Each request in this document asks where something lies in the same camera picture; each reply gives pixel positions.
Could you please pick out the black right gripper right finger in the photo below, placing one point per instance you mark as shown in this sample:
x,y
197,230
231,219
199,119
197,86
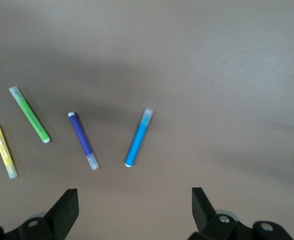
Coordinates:
x,y
203,212

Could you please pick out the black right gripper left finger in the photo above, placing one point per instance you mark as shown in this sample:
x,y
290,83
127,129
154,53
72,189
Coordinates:
x,y
62,212

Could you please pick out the light blue marker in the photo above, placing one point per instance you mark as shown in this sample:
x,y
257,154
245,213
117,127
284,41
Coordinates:
x,y
138,142

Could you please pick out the purple marker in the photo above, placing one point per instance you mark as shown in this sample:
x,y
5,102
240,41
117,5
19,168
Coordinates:
x,y
82,137

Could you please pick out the yellow marker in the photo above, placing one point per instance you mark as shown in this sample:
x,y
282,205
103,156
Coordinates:
x,y
3,150

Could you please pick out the green marker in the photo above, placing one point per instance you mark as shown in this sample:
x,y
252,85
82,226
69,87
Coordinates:
x,y
30,116

